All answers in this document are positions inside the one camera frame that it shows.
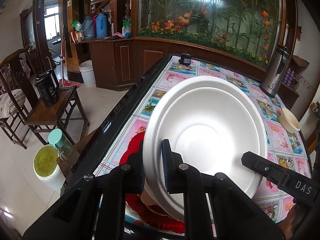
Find wooden chair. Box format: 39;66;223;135
0;44;34;150

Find small black jar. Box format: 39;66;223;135
179;52;193;65

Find stainless steel thermos kettle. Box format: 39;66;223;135
259;44;291;98

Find purple bottles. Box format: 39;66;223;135
285;68;295;86

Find green label plastic bottle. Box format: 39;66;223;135
122;17;132;39

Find black electric kettle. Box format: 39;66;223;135
34;69;60;107

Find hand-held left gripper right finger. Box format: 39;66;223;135
161;139;285;240

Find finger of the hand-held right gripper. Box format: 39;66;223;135
241;151;320;207

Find white cup with green contents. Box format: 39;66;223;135
33;145;66;191

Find white plastic bucket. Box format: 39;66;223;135
79;60;97;88

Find grey thermos flask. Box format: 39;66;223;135
82;15;97;40

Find person's right forearm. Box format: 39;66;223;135
279;204;302;234

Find stack of red scalloped plates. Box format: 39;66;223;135
119;132;185;233

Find large white foam bowl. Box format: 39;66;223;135
143;76;268;223

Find teal cap water bottle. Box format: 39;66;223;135
47;128;76;161

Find small wooden side table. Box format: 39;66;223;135
24;86;90;146

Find beige paper bowl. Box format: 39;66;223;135
279;107;301;134

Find glass flower display panel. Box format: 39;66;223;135
137;0;286;67

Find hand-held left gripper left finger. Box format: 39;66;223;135
22;152;145;240

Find blue thermos flask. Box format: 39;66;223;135
96;12;109;39

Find striped seat cushion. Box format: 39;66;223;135
0;89;27;119

